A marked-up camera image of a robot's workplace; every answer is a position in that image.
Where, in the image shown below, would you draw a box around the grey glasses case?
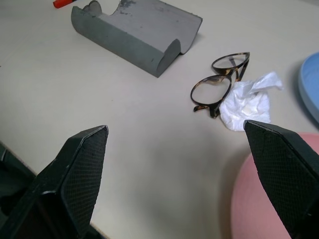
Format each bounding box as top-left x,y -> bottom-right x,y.
71,0 -> 203,79

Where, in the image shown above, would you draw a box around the light blue plate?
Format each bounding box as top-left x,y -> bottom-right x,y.
298,51 -> 319,130

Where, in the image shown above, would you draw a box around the pink plate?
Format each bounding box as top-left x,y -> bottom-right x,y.
230,131 -> 319,239

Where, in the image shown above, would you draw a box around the orange red marker pen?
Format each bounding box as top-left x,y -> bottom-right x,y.
53,0 -> 75,8

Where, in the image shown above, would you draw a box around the crumpled white tissue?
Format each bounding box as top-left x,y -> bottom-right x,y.
219,71 -> 285,132

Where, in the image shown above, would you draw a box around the tortoiseshell eyeglasses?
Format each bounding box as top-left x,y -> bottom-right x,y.
190,51 -> 251,119

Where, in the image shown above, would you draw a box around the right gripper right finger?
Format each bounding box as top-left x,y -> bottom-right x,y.
243,119 -> 319,239

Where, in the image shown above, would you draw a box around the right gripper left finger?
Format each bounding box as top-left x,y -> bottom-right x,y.
0,125 -> 109,239

